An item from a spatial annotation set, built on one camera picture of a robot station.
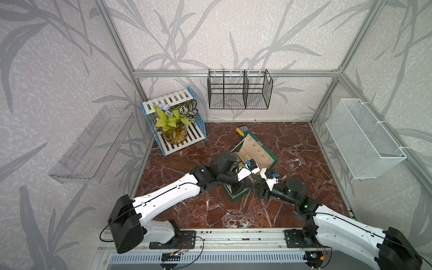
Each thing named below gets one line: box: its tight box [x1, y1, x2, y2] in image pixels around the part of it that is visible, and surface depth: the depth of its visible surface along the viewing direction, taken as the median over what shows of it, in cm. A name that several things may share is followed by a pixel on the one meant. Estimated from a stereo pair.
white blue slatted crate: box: [139, 86, 207, 157], surface depth 98 cm
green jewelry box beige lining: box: [222, 130, 279, 204], surface depth 85 cm
